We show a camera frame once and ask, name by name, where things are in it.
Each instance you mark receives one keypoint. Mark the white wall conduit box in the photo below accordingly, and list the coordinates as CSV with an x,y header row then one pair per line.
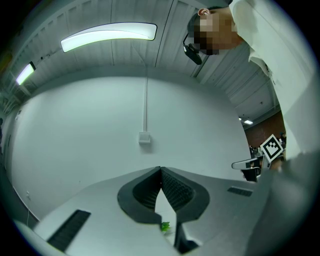
x,y
144,137

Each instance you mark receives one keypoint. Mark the person's right forearm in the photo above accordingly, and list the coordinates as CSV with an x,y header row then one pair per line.
x,y
277,163

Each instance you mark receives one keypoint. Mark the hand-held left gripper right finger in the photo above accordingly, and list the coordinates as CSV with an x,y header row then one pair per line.
x,y
225,205

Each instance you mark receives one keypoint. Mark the person's white shirt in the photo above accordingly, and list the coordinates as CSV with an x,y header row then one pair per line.
x,y
280,62

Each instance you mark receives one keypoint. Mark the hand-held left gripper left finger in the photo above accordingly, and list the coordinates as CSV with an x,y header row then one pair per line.
x,y
100,220

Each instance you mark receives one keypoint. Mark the black head-worn camera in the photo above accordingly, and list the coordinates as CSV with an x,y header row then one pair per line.
x,y
193,53

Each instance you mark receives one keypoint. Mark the small green potted plant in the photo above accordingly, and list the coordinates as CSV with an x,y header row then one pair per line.
x,y
165,225

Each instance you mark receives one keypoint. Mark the long ceiling light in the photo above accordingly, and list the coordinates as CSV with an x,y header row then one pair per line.
x,y
107,35
25,73

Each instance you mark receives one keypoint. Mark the person's head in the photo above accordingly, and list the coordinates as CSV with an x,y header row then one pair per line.
x,y
215,30

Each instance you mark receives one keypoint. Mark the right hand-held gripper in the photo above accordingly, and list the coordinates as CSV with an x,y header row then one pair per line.
x,y
272,148

